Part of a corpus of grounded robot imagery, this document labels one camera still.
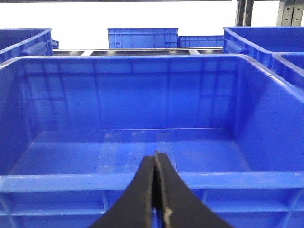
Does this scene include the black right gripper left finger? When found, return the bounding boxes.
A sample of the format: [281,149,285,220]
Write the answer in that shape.
[90,156,155,228]

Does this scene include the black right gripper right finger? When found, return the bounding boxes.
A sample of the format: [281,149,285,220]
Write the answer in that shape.
[155,151,232,228]

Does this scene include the large blue plastic crate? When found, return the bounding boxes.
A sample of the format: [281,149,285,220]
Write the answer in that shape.
[0,54,304,228]

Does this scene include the far low blue crate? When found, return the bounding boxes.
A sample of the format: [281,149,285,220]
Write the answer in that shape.
[177,35,224,48]

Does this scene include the metal rack rails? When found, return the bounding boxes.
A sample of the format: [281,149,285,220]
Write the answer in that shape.
[53,47,223,57]

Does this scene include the near right blue crate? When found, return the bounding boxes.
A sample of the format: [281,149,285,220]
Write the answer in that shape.
[272,52,304,91]

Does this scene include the blue crate at right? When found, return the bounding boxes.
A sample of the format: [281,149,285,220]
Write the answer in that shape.
[223,27,304,67]

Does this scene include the blue crate at left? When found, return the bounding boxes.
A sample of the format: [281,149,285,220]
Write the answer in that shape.
[0,28,53,63]

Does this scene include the grey metal shelf uprights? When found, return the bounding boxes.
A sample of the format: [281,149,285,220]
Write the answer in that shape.
[235,0,304,27]

